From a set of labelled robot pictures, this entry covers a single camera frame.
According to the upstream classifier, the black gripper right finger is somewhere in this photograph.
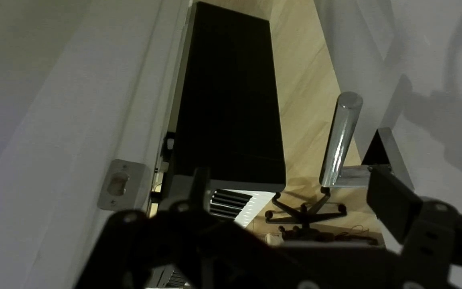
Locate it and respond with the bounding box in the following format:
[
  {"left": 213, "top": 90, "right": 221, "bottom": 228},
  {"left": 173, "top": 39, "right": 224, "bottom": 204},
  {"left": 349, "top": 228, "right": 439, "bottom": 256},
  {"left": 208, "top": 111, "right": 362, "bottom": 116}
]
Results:
[{"left": 367, "top": 166, "right": 462, "bottom": 289}]

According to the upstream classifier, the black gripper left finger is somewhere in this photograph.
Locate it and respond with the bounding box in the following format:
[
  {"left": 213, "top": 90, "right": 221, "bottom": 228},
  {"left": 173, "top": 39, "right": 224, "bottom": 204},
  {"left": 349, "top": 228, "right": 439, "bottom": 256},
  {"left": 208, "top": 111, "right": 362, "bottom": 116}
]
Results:
[{"left": 74, "top": 169, "right": 272, "bottom": 289}]

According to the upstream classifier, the white panelled door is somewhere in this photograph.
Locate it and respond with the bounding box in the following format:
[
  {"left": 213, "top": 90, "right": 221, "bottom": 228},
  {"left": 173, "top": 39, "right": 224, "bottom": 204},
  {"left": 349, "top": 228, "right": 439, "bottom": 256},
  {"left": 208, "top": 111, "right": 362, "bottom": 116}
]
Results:
[{"left": 313, "top": 0, "right": 462, "bottom": 289}]

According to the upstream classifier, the white keyboard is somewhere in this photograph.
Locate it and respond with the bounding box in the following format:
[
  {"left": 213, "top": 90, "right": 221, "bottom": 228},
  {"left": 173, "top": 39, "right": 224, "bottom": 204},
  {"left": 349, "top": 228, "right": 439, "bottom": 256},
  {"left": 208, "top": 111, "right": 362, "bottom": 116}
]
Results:
[{"left": 207, "top": 190, "right": 274, "bottom": 228}]

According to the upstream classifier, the metal strike plate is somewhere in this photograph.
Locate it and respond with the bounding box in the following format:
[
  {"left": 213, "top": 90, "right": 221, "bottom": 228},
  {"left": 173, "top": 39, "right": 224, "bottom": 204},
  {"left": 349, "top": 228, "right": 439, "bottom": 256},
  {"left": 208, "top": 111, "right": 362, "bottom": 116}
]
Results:
[{"left": 98, "top": 159, "right": 146, "bottom": 211}]

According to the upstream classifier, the black office chair base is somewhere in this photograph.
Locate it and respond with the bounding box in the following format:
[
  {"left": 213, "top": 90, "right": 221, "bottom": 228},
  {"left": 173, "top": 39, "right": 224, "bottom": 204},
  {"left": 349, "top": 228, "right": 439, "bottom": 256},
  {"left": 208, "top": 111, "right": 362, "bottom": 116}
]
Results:
[{"left": 264, "top": 193, "right": 348, "bottom": 243}]

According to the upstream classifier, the large black panel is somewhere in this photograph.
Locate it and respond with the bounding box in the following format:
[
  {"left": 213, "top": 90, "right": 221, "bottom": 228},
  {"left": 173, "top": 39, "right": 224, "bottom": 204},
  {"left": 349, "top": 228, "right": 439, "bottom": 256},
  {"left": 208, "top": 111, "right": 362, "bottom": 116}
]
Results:
[{"left": 171, "top": 2, "right": 285, "bottom": 183}]

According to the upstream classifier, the white door frame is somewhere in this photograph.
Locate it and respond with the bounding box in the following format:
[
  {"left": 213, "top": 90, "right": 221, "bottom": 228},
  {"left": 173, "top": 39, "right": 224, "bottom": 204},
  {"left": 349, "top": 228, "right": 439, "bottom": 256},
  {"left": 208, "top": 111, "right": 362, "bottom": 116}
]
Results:
[{"left": 0, "top": 0, "right": 191, "bottom": 289}]

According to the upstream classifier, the silver door handle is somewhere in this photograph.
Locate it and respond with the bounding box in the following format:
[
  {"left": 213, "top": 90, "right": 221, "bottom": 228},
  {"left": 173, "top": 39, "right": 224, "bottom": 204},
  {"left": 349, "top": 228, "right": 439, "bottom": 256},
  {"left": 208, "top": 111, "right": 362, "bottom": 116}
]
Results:
[{"left": 319, "top": 92, "right": 370, "bottom": 190}]

